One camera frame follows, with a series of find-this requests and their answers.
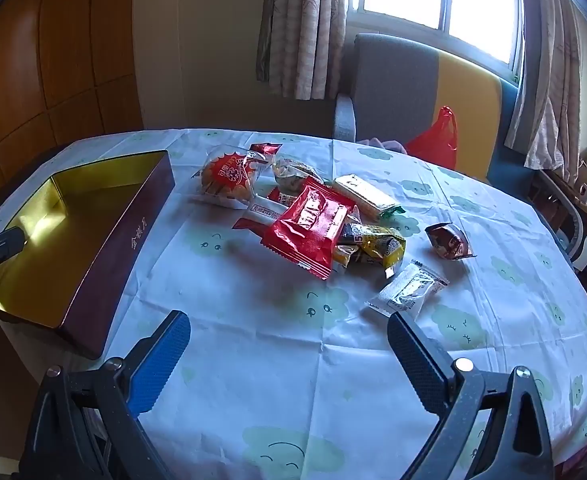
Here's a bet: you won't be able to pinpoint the grey yellow blue sofa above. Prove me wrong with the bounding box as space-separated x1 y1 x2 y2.
333 33 541 198

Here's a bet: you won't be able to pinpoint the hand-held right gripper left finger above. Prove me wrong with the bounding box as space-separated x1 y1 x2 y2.
20 310 192 480

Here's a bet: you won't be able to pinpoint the beige patterned curtain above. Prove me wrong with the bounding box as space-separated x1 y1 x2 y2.
257 0 369 101
503 0 581 183

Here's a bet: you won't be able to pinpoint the dark red snack packet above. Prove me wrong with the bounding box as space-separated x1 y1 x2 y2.
425 221 478 261

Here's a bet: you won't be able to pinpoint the white clear snack packet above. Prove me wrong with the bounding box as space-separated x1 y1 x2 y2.
367 260 449 318

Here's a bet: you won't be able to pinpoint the wooden wardrobe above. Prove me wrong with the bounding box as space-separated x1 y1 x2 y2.
0 0 146 221

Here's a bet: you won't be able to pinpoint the pink cloth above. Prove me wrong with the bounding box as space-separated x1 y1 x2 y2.
358 135 405 154

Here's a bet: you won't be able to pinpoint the maroon tin box gold interior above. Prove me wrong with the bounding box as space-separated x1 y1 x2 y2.
0 150 176 361

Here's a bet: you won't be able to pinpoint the white and red snack packet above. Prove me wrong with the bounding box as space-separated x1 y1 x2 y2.
230 200 284 231

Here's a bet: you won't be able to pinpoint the grey curved frame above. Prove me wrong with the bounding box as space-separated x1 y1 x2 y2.
556 190 585 261

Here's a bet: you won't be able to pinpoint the clear cracker packet green ends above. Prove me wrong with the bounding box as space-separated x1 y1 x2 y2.
333 174 405 221

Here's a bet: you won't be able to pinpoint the large bright red snack packet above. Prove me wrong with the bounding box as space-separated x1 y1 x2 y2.
260 178 357 281

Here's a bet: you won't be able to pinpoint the clear packet brown snack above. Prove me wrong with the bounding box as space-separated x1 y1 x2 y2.
272 155 324 196

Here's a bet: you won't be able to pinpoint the clear round cake packet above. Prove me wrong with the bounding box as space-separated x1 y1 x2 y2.
190 144 274 209

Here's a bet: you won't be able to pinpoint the red plastic bag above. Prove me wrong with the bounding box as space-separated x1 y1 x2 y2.
406 106 459 170

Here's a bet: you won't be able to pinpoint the yellow snack packet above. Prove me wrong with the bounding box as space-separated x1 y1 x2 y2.
333 222 407 268

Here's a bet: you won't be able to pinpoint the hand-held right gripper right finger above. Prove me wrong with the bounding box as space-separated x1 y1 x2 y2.
387 311 554 480

